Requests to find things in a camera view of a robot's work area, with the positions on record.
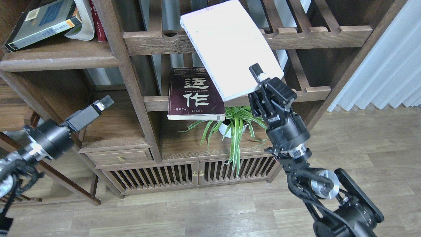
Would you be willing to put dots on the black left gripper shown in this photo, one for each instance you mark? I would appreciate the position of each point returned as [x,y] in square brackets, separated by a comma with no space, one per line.
[51,140]

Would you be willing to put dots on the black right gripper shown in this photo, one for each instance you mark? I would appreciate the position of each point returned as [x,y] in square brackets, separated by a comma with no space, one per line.
[272,102]

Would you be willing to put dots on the white paperback book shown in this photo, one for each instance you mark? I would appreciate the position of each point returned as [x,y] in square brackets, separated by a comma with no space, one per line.
[228,42]

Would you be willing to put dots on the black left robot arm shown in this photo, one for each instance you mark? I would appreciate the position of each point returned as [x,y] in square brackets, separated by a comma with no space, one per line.
[17,175]

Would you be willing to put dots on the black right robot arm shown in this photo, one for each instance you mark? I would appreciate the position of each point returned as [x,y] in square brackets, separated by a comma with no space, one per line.
[337,204]

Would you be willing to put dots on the brass drawer knob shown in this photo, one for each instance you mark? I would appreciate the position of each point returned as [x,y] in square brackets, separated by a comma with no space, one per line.
[121,159]

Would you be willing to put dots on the green spider plant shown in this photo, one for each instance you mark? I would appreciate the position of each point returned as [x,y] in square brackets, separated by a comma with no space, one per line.
[236,118]

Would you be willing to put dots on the white plant pot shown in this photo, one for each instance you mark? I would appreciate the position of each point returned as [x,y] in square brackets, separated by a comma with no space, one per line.
[225,129]

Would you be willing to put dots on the dark red book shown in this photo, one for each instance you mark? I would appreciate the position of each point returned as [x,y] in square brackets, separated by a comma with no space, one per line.
[193,96]

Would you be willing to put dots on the dark wooden bookshelf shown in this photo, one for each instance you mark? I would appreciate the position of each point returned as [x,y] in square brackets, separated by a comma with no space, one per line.
[325,42]

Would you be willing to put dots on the red spine upright book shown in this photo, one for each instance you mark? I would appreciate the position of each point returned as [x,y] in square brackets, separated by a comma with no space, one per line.
[97,23]

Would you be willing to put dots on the cream paged upright book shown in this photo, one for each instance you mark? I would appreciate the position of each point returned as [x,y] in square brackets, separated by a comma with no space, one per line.
[85,31]

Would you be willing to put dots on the white curtain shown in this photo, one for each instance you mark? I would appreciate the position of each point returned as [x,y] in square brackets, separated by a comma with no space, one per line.
[390,74]

